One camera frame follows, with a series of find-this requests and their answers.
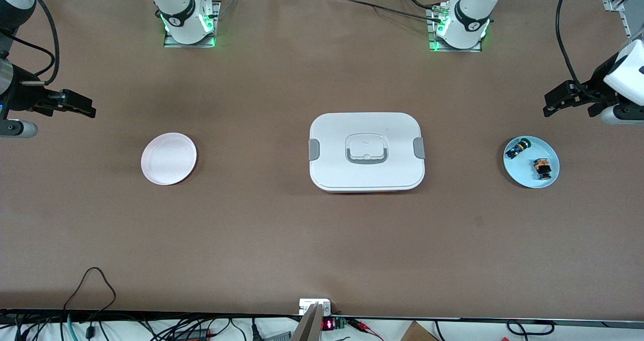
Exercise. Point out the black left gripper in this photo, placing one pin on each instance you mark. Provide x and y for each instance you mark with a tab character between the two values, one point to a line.
598	81

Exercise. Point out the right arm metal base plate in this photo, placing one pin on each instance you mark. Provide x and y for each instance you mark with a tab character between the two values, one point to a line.
171	43

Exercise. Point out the brown cardboard piece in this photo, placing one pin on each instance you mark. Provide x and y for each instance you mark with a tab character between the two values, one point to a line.
417	333

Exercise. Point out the green push button switch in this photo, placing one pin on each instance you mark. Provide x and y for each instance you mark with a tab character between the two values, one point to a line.
518	148

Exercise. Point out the black plug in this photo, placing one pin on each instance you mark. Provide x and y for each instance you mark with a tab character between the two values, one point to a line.
255	331

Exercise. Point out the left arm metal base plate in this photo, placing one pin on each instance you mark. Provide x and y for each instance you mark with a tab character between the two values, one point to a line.
437	48

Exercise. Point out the white lidded box grey latches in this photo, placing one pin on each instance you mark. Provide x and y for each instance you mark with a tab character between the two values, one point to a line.
367	172

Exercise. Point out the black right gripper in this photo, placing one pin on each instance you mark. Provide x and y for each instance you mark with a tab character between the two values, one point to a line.
22	94

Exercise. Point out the black power adapter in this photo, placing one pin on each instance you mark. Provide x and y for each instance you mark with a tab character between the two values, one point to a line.
193	334

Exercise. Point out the white mount bracket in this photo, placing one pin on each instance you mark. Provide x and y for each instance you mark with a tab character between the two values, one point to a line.
304	306

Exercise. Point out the perforated metal strip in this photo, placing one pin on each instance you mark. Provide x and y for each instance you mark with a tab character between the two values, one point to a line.
626	26

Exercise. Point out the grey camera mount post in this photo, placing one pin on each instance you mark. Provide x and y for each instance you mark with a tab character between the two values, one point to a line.
309	326

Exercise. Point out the orange push button switch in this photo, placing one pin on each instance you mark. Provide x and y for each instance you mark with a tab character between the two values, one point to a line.
542	169

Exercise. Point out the red clip lead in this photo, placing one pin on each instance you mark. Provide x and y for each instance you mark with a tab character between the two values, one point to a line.
358	323

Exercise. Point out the red LED display module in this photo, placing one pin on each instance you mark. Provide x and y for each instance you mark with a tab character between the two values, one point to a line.
328	325

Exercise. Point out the pink round plate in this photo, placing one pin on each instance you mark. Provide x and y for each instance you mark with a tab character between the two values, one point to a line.
168	159

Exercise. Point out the light blue round plate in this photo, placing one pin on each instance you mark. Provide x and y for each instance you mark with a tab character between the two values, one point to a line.
526	172

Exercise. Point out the green circuit board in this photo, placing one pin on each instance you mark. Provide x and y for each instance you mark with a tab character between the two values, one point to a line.
340	323

